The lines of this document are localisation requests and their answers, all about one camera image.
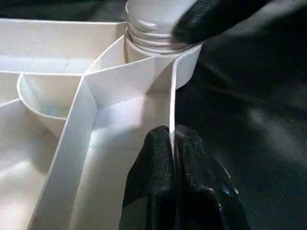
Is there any black work mat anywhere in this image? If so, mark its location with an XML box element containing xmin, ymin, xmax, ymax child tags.
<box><xmin>0</xmin><ymin>0</ymin><xmax>307</xmax><ymax>230</ymax></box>

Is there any white plastic table leg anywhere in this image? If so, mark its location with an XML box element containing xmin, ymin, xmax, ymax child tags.
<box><xmin>124</xmin><ymin>0</ymin><xmax>200</xmax><ymax>56</ymax></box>

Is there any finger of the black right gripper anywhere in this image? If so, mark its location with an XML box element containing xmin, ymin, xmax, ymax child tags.
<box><xmin>171</xmin><ymin>0</ymin><xmax>272</xmax><ymax>46</ymax></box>

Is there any white plastic table top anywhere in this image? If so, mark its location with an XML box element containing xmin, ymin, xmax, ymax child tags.
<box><xmin>0</xmin><ymin>18</ymin><xmax>203</xmax><ymax>230</ymax></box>

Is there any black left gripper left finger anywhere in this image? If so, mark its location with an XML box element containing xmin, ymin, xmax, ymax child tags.
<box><xmin>121</xmin><ymin>125</ymin><xmax>178</xmax><ymax>230</ymax></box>

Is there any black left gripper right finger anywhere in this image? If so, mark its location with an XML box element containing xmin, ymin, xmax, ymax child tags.
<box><xmin>173</xmin><ymin>125</ymin><xmax>251</xmax><ymax>230</ymax></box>

